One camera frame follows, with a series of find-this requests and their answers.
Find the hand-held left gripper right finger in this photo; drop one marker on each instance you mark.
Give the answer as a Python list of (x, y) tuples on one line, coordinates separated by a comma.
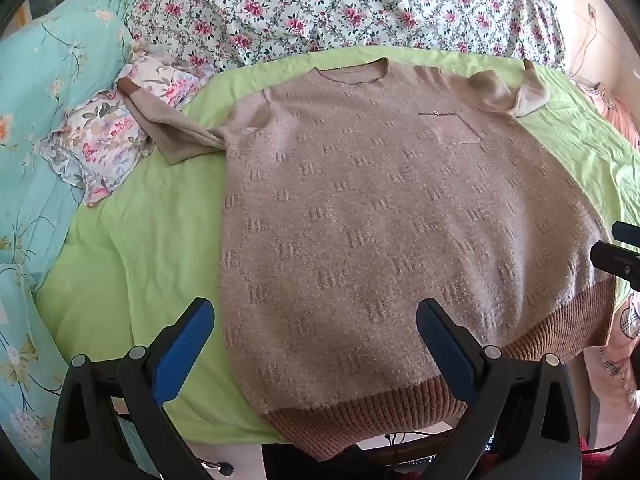
[(446, 355)]

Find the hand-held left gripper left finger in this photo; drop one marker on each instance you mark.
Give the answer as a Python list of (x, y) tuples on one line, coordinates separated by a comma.
[(184, 355)]

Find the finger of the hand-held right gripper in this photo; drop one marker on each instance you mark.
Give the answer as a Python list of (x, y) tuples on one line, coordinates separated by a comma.
[(626, 233), (616, 259)]

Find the brown knitted sweater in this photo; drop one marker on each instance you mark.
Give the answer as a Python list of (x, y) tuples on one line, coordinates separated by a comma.
[(375, 210)]

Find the person's pink printed trousers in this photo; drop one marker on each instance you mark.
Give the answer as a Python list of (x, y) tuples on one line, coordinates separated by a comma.
[(617, 360)]

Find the green bed sheet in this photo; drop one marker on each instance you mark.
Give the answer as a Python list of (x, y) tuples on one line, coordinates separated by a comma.
[(150, 240)]

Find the pink cloth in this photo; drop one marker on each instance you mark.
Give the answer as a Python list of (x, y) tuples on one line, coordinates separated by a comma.
[(617, 112)]

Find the ruffled floral pillow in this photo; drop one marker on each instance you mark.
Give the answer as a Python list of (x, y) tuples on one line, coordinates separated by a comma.
[(102, 137)]

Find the teal floral blanket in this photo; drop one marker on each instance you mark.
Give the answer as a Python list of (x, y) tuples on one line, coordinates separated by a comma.
[(45, 110)]

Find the pink floral quilt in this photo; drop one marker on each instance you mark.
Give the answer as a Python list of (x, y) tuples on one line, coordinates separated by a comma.
[(325, 5)]

